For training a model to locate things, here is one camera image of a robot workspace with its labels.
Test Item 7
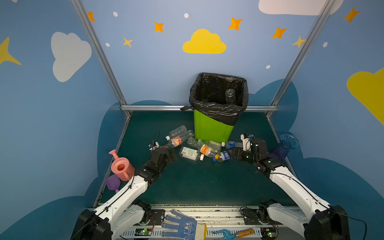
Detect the tall clear bottle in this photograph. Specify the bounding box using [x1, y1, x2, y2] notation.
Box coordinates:
[225, 89, 236, 105]

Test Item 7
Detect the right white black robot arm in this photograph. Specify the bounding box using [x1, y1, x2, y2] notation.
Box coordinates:
[227, 138, 351, 240]

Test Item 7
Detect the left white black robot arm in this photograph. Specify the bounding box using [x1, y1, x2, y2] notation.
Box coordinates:
[71, 147, 177, 240]

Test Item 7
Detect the green plastic trash bin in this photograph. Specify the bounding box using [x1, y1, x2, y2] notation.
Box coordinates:
[194, 110, 234, 143]

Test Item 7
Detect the black bin liner bag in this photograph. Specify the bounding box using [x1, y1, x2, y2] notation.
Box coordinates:
[185, 73, 249, 126]

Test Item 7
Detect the clear bottle red label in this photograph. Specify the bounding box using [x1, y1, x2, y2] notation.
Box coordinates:
[162, 130, 195, 150]

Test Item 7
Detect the blue label water bottle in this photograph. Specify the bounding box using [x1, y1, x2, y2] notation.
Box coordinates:
[222, 141, 243, 150]

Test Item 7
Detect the purple ribbed plastic vase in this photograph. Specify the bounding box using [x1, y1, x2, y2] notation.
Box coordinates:
[270, 134, 299, 162]

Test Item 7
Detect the pepsi bottle yellow cap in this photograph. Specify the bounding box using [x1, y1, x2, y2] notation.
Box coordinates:
[213, 151, 231, 162]

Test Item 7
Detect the clear bottle white cap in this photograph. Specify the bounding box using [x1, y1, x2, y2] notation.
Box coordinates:
[166, 125, 188, 141]

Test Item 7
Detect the pink toy watering can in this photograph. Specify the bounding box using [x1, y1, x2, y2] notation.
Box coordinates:
[109, 150, 135, 182]

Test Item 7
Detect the small clear green-cap bottle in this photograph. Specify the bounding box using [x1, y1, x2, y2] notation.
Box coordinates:
[198, 139, 222, 153]

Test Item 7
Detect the crushed orange label bottle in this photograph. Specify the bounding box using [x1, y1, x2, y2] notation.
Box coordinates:
[187, 137, 217, 158]

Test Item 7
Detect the blue dotted work glove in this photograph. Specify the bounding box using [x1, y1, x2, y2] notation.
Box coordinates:
[161, 209, 207, 240]

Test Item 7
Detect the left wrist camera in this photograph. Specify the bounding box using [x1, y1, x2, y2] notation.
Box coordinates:
[149, 141, 160, 151]

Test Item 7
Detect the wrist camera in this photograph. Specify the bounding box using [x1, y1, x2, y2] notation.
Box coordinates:
[241, 134, 252, 151]
[149, 141, 160, 151]

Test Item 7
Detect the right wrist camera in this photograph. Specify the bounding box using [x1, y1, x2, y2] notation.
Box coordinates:
[241, 134, 252, 151]

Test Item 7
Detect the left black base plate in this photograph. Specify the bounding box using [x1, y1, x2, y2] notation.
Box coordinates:
[139, 209, 166, 226]

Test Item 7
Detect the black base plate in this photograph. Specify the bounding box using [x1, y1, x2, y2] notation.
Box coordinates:
[139, 209, 166, 226]
[240, 207, 270, 225]

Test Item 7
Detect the aluminium frame back rail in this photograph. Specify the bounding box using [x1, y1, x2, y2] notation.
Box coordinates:
[121, 105, 278, 112]

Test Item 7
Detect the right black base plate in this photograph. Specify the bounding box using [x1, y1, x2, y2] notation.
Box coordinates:
[240, 207, 270, 225]

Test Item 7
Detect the teal fork wooden handle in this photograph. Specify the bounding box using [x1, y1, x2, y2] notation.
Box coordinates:
[213, 229, 255, 240]

